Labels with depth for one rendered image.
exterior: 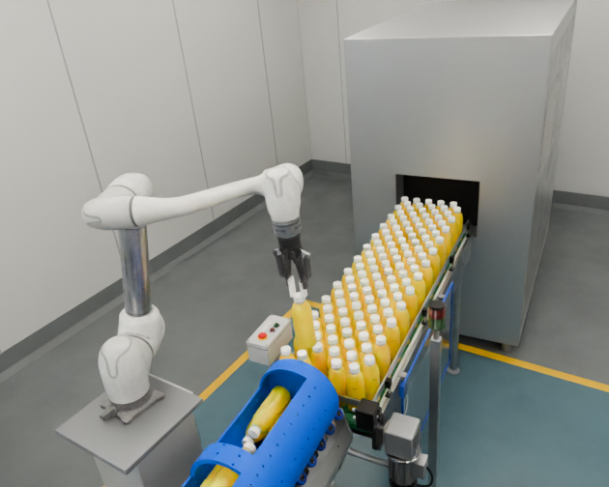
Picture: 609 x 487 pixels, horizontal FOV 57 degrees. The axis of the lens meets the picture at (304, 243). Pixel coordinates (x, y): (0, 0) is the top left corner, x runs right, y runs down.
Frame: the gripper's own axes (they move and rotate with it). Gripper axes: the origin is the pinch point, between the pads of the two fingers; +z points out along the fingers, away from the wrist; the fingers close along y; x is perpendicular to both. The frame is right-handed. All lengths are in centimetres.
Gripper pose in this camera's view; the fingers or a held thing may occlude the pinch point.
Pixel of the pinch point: (297, 288)
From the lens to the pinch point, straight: 186.9
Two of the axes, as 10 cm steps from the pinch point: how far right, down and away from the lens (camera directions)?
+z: 1.4, 8.9, 4.3
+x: 4.8, -4.4, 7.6
